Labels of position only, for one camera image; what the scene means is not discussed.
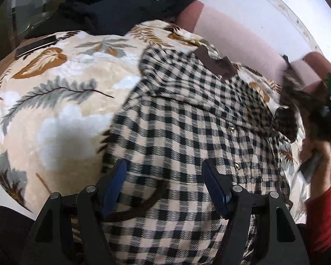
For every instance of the person's right hand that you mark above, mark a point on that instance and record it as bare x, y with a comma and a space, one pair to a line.
327, 171

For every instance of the black flat device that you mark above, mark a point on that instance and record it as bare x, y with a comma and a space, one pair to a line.
35, 45

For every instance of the black garment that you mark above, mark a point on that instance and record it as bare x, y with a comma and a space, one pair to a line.
113, 5

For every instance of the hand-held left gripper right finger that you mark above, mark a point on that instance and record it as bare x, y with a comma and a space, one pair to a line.
215, 187

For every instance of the beige black checked shirt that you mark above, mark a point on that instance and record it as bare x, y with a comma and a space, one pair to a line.
182, 121

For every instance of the dark cloth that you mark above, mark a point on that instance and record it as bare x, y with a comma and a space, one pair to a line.
5, 234

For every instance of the leaf print beige blanket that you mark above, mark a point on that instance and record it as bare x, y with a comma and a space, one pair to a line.
66, 93

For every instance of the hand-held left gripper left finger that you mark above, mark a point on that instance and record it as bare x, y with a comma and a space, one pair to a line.
116, 183

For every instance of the person's right forearm red sleeve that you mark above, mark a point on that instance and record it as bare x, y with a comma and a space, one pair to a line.
321, 220

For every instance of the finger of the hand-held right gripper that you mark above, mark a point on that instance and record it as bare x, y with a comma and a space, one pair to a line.
287, 62

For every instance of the glass panel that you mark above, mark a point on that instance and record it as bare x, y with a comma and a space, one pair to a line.
30, 2

